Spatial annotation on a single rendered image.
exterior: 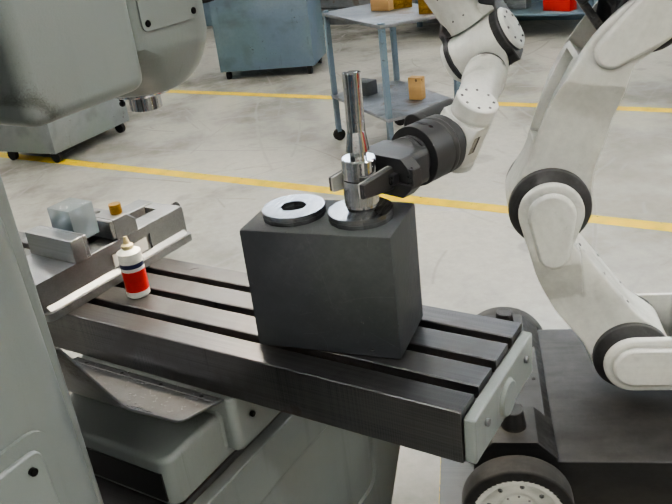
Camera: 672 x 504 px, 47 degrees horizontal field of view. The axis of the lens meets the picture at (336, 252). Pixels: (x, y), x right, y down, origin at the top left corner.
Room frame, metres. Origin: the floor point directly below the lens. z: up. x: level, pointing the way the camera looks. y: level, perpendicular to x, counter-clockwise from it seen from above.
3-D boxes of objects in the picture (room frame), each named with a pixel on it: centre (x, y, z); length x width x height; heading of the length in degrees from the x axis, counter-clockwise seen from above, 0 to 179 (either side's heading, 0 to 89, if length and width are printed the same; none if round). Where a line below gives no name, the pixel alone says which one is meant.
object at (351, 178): (0.98, -0.04, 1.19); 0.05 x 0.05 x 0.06
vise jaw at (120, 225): (1.35, 0.42, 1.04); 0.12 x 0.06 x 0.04; 54
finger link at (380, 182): (0.96, -0.07, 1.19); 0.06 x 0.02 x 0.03; 133
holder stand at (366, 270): (1.01, 0.01, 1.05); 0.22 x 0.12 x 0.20; 66
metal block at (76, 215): (1.30, 0.46, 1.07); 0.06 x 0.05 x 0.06; 54
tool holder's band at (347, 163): (0.98, -0.04, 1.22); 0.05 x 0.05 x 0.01
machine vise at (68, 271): (1.33, 0.44, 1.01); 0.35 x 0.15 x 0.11; 144
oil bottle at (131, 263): (1.21, 0.35, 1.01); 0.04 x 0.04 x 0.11
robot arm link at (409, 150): (1.05, -0.11, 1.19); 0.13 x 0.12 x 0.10; 43
